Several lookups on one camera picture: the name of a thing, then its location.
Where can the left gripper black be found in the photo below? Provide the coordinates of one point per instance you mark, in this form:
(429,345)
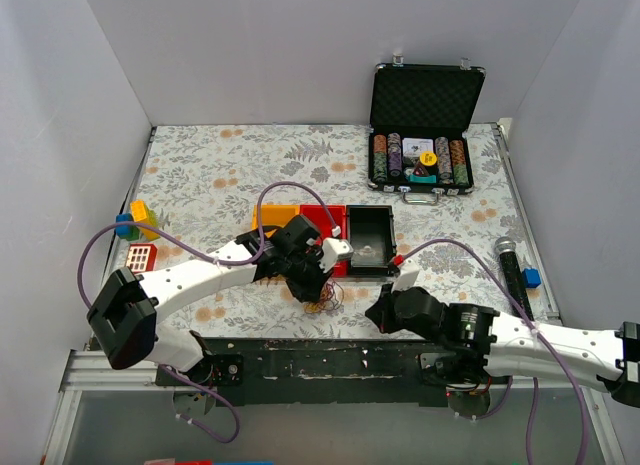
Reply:
(310,278)

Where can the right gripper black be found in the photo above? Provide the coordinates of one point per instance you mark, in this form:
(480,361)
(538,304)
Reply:
(382,311)

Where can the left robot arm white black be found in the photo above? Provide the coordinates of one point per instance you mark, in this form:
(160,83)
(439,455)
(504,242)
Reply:
(129,316)

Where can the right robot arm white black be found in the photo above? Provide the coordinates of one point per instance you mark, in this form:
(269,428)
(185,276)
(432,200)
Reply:
(480,341)

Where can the yellow plastic bin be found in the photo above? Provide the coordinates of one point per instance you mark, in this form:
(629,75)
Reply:
(277,216)

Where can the red plastic bin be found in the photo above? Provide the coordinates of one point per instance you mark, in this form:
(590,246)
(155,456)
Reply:
(319,217)

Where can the black plastic bin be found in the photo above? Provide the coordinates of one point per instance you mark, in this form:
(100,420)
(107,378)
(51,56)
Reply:
(370,231)

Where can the floral patterned table mat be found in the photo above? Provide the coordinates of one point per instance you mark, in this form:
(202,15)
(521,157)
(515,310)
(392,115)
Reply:
(204,181)

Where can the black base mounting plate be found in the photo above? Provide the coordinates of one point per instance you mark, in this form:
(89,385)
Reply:
(318,371)

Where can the black handheld microphone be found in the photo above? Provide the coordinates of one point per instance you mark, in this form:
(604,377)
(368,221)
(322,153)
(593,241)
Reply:
(505,248)

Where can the red white toy brick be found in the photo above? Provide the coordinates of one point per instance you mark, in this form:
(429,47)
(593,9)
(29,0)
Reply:
(141,257)

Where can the stacked colourful toy bricks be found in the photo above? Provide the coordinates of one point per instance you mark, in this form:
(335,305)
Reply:
(131,225)

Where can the small blue block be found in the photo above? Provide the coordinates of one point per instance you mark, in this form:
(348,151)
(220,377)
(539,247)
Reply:
(531,278)

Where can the black poker chip case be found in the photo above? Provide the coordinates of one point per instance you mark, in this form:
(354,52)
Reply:
(418,122)

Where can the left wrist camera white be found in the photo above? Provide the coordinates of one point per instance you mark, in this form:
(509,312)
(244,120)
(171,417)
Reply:
(334,251)

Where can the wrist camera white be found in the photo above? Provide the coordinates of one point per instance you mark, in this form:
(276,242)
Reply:
(334,251)
(405,273)

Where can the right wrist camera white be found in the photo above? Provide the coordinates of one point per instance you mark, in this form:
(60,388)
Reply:
(405,273)

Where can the aluminium frame rail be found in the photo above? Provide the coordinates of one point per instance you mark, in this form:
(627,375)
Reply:
(91,371)

